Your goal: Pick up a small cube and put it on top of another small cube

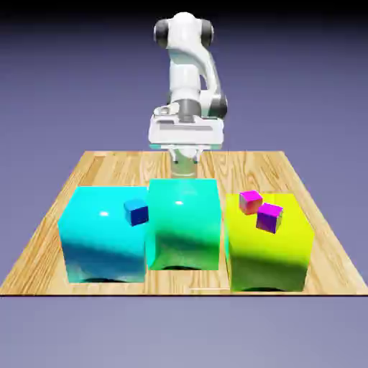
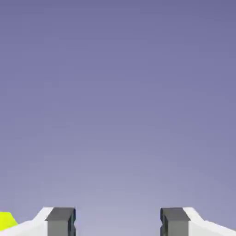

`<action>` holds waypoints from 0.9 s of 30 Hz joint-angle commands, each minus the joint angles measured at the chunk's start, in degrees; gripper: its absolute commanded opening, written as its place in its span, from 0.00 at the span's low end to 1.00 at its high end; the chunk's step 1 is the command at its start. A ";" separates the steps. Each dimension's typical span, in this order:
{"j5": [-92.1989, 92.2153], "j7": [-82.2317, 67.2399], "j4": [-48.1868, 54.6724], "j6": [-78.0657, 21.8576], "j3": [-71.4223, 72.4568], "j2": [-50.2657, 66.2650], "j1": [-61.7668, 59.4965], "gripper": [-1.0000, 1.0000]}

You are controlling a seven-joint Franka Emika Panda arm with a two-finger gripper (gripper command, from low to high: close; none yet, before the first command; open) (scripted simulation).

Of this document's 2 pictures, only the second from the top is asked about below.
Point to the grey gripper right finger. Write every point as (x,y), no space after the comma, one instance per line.
(175,223)

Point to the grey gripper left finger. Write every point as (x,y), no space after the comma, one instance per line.
(57,223)

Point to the large yellow-green box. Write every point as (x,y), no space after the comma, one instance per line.
(6,220)

